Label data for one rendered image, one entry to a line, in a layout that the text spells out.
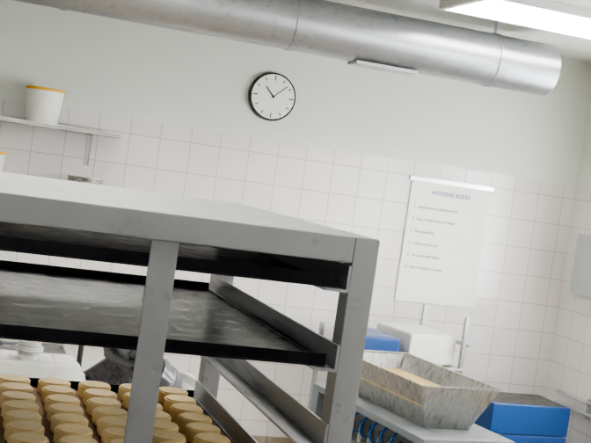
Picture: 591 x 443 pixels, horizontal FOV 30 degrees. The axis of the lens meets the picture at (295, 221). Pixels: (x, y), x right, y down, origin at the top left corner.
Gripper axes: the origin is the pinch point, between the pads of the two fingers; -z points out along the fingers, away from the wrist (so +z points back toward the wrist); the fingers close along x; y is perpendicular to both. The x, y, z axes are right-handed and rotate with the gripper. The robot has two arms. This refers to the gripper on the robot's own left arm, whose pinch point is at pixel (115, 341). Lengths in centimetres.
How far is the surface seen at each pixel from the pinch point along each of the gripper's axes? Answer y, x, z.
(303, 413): -8, -85, -37
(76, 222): -10, -77, -73
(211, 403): -6.4, -47.2, -13.9
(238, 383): -5, -63, -27
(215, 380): -1.5, -39.9, -9.4
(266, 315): 3, -66, -33
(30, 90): 161, 419, 157
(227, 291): 8, -46, -24
